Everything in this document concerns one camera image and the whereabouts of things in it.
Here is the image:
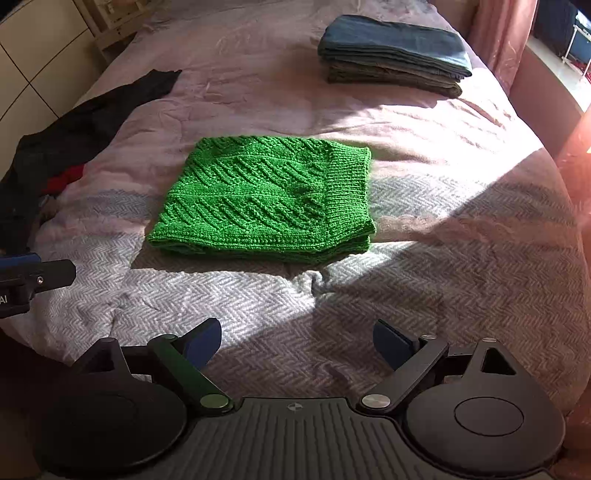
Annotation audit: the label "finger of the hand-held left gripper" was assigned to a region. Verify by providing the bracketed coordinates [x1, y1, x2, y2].
[0, 252, 38, 274]
[28, 259, 77, 293]

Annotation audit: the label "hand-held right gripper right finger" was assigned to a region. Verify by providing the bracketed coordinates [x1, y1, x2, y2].
[359, 318, 531, 412]

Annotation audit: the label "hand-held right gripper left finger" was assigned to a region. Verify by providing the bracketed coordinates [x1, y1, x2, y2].
[69, 318, 235, 412]

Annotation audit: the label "green knitted vest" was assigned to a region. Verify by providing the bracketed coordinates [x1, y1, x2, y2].
[147, 134, 377, 266]

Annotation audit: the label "red cloth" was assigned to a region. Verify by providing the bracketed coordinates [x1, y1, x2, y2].
[44, 164, 88, 195]

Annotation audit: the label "black garment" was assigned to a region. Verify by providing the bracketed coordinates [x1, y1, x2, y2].
[0, 69, 183, 254]

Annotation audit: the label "cream wardrobe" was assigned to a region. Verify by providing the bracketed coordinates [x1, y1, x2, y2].
[0, 0, 105, 134]

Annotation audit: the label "bed with pink quilt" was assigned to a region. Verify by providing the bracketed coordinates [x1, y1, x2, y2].
[0, 0, 583, 416]

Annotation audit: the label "pink curtain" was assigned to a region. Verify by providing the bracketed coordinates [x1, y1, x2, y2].
[468, 0, 539, 95]
[554, 111, 591, 435]

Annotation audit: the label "wooden headboard shelf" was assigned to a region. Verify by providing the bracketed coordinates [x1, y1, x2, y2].
[74, 0, 171, 63]

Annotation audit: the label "folded grey pants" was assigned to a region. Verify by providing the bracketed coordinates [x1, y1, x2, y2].
[325, 60, 463, 99]

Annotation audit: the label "folded blue jeans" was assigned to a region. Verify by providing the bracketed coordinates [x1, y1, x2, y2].
[318, 15, 474, 78]

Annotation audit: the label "white metal rack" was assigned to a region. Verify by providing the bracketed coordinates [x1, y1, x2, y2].
[560, 22, 591, 81]

